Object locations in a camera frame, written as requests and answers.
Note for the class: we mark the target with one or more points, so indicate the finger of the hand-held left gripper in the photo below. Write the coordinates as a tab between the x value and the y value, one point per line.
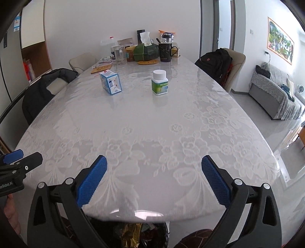
31	161
14	156

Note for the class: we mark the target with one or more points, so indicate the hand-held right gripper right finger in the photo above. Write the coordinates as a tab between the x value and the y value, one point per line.
215	183

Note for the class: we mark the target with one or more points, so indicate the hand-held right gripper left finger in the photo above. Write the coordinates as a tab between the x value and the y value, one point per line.
91	181

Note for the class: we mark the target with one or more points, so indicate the black trash bin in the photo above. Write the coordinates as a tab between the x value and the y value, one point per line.
107	230

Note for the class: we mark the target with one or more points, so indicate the gold snack bag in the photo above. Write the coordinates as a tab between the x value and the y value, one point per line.
131	235

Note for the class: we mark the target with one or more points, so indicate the person's left hand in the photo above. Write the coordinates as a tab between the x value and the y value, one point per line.
10	209

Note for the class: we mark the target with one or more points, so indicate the black jacket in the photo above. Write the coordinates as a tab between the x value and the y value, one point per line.
35	95

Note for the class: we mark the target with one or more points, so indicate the white lace tablecloth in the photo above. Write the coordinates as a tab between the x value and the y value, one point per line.
152	128

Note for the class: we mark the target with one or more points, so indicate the wooden shelf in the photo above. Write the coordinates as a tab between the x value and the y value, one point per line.
35	64

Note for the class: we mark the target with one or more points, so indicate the grey sofa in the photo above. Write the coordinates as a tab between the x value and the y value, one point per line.
269	100

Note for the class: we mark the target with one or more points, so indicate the wooden stool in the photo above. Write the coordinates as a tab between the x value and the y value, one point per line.
302	134

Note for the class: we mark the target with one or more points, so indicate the blue white milk carton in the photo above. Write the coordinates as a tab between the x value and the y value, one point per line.
110	83

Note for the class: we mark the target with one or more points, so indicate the beige chair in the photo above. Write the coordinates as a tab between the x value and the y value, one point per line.
238	69
82	62

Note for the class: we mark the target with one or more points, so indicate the white green pill bottle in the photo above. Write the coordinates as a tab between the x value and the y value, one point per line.
159	85

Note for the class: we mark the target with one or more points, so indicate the blue cloth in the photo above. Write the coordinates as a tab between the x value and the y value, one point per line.
287	91

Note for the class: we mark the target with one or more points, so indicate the black backpack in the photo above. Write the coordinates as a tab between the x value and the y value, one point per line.
214	65

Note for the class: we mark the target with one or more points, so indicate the black bag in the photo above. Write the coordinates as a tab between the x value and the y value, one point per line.
262	71

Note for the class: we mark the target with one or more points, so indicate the white fan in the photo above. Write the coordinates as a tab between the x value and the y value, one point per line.
301	89

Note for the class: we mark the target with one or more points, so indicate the glass mug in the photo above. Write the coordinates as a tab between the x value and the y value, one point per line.
121	56

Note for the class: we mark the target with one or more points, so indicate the white jar blue label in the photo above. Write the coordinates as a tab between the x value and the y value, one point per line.
113	52

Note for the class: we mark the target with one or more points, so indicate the brown jar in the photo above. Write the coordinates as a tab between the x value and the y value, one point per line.
129	54

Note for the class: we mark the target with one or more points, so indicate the small beige box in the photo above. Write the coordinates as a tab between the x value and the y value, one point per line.
175	51

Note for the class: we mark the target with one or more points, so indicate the green tissue box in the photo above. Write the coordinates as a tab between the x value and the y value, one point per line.
145	52

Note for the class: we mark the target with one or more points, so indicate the clear plastic bottle red cap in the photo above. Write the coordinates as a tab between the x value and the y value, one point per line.
108	42

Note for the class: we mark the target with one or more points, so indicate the black mug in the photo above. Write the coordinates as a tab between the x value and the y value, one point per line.
164	52

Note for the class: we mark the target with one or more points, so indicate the cardboard box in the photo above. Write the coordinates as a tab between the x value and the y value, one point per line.
125	42

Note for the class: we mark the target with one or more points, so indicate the black thermos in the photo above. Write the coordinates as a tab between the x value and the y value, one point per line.
140	35

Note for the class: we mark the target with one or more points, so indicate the glass jar black lid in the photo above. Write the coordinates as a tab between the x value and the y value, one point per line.
166	38

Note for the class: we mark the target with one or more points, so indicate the blue snack packet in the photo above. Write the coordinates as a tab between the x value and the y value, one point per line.
166	33

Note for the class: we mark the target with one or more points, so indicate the framed wall painting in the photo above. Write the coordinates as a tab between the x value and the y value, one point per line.
280	40

